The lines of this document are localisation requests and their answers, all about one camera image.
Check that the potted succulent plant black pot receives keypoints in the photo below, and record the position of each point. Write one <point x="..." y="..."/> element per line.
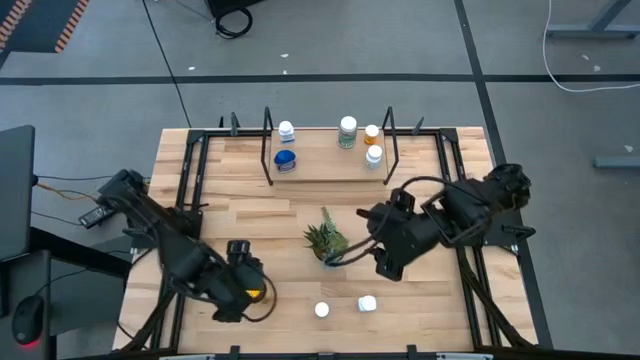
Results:
<point x="327" y="242"/>

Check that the clear jar blue lid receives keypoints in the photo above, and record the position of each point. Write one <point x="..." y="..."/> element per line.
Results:
<point x="285" y="159"/>

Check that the green label bottle white cap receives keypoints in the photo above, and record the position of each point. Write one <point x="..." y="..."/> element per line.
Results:
<point x="347" y="131"/>

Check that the wooden shelf black metal frame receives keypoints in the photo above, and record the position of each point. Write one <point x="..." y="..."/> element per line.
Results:
<point x="330" y="155"/>

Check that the orange pill vial white cap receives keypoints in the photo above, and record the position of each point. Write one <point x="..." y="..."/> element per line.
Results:
<point x="371" y="134"/>

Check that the black box on floor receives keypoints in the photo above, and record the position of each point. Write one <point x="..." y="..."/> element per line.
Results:
<point x="225" y="5"/>

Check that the black power adapter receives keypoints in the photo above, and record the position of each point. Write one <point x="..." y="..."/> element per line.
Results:
<point x="95" y="216"/>

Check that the white bottle teal-edged label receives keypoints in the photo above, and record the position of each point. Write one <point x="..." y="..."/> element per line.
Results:
<point x="367" y="303"/>

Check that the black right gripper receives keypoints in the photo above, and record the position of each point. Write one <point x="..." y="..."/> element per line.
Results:
<point x="405" y="237"/>

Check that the small white bottle teal label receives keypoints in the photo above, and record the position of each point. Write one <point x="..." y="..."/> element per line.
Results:
<point x="286" y="130"/>

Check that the black computer mouse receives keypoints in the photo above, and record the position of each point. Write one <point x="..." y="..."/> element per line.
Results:
<point x="28" y="320"/>

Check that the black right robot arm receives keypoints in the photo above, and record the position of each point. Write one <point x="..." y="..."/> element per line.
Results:
<point x="475" y="205"/>

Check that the orange striped floor mat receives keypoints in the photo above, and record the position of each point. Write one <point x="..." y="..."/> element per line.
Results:
<point x="40" y="25"/>

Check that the black metal table frame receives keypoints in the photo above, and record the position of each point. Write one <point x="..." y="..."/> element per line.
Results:
<point x="448" y="135"/>

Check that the grey desk leg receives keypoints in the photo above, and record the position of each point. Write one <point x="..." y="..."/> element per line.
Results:
<point x="590" y="32"/>

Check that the grey desk foot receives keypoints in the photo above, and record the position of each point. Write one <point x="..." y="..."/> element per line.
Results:
<point x="617" y="162"/>

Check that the amber jar yellow lid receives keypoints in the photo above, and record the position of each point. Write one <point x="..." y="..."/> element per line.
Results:
<point x="255" y="294"/>

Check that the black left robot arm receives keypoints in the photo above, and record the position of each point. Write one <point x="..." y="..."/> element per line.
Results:
<point x="150" y="220"/>

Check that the white light bar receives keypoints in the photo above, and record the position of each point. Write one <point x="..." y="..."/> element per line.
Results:
<point x="465" y="357"/>
<point x="187" y="357"/>

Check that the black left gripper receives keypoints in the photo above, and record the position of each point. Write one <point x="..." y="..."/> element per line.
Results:
<point x="235" y="282"/>

